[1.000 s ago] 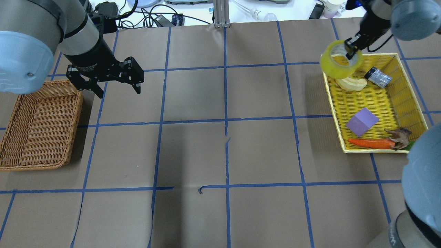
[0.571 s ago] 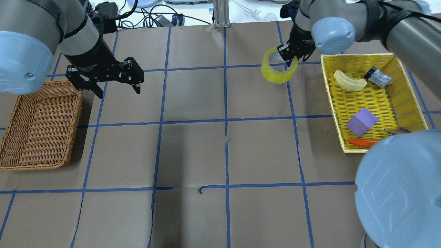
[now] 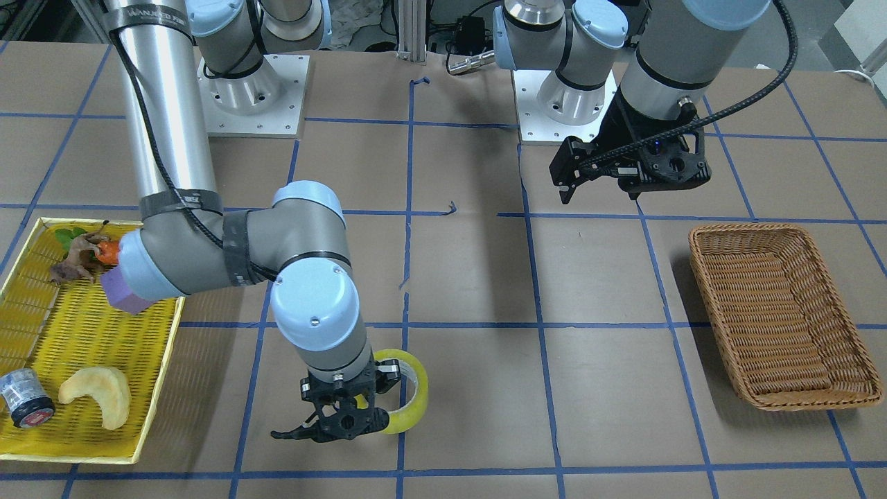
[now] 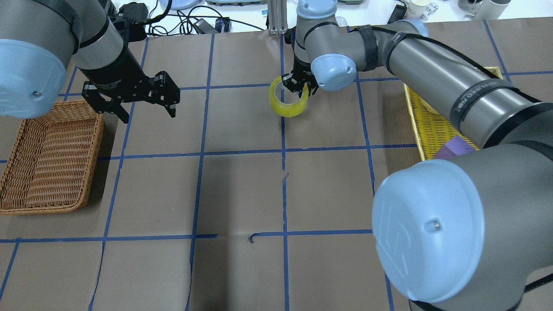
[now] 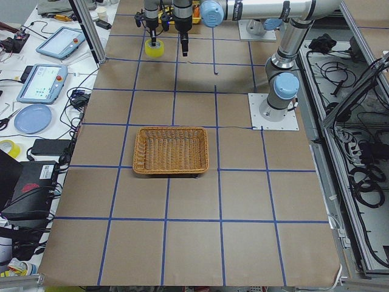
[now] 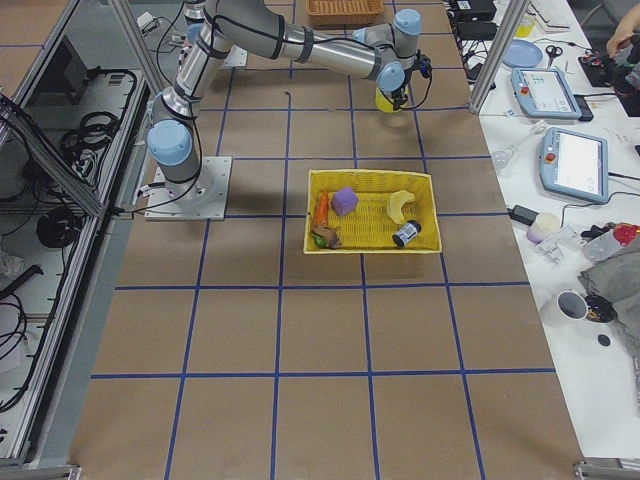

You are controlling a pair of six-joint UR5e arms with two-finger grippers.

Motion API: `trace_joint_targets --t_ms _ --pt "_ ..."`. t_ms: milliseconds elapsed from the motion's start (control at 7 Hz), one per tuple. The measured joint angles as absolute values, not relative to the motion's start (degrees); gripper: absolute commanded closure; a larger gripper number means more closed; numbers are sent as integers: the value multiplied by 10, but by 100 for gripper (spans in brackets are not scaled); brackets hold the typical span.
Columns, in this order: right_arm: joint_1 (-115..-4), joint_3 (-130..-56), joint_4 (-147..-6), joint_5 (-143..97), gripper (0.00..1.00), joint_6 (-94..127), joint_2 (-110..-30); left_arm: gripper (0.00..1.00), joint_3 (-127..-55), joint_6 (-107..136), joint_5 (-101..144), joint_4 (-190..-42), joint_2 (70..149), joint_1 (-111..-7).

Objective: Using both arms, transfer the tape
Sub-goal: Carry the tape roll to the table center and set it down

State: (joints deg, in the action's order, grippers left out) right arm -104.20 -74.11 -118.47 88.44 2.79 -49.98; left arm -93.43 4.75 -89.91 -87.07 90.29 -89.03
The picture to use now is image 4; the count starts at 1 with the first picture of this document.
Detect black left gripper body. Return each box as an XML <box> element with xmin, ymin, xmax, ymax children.
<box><xmin>82</xmin><ymin>71</ymin><xmax>180</xmax><ymax>114</ymax></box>

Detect yellow plastic basket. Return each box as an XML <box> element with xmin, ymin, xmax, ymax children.
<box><xmin>403</xmin><ymin>83</ymin><xmax>479</xmax><ymax>161</ymax></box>

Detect purple cube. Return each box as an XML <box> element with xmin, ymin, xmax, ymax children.
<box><xmin>433</xmin><ymin>135</ymin><xmax>476</xmax><ymax>159</ymax></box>

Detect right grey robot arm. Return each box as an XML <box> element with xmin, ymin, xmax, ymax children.
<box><xmin>148</xmin><ymin>32</ymin><xmax>459</xmax><ymax>311</ymax></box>

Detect aluminium frame post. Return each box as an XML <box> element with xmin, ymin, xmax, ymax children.
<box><xmin>267</xmin><ymin>0</ymin><xmax>288</xmax><ymax>36</ymax></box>

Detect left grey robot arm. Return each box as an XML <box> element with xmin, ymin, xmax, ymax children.
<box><xmin>0</xmin><ymin>0</ymin><xmax>180</xmax><ymax>123</ymax></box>

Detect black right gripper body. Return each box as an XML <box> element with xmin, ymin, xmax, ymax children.
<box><xmin>289</xmin><ymin>58</ymin><xmax>317</xmax><ymax>94</ymax></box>

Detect brown wicker basket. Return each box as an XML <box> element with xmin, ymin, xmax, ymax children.
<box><xmin>0</xmin><ymin>101</ymin><xmax>104</xmax><ymax>215</ymax></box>

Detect yellow tape roll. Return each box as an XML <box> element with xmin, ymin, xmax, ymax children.
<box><xmin>268</xmin><ymin>77</ymin><xmax>309</xmax><ymax>118</ymax></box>

